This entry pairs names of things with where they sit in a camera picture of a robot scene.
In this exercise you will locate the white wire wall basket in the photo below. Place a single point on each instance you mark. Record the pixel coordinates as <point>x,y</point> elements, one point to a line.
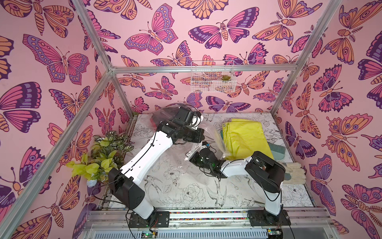
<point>207,79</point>

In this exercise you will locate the aluminium frame bars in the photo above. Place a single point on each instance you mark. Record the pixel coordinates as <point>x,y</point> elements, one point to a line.
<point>14,69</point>

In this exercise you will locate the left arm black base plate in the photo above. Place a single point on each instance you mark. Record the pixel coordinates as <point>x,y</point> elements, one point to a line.
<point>155,220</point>

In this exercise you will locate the clear plastic vacuum bag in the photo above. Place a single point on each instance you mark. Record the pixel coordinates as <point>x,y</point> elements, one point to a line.
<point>181,122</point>

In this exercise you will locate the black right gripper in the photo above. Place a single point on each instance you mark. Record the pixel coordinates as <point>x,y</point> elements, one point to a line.
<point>196,156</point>

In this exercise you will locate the small green succulent plant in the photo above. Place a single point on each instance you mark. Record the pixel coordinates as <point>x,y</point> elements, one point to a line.
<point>226,78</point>

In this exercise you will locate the dark grey garment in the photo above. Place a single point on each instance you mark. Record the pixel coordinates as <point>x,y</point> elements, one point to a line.
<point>161,115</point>

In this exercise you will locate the beige work glove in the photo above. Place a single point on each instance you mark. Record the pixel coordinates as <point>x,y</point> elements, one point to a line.
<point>294,174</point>

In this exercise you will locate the yellow garment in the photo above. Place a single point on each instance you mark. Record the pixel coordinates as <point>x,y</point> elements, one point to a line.
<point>244,137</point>

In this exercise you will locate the aluminium mounting rail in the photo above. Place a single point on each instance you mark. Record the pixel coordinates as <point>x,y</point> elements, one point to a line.
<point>306,223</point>

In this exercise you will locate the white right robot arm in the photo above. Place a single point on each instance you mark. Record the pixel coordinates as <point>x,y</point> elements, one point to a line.
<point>266,172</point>

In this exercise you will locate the green leafy potted plant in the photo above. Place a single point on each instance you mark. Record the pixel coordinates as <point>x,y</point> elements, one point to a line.
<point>107,153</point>

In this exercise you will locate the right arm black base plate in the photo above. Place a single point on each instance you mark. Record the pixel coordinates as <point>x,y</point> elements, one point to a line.
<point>264,218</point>

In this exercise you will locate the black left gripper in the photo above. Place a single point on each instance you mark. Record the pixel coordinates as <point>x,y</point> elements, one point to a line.
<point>199,133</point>

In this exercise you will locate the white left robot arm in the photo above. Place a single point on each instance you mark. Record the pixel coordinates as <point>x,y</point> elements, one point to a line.
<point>124,183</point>

